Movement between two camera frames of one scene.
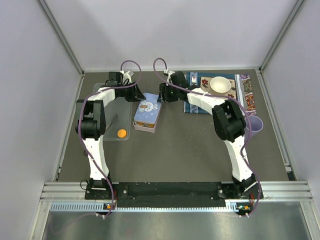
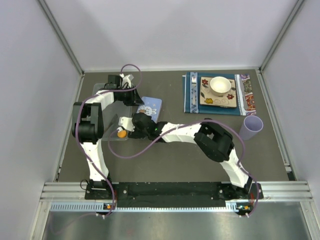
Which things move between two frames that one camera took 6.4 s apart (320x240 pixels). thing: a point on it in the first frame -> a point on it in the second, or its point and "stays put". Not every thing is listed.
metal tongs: (115, 117) stays put
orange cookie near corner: (121, 133) stays put
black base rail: (172, 194) stays put
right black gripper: (163, 91) -> (135, 134)
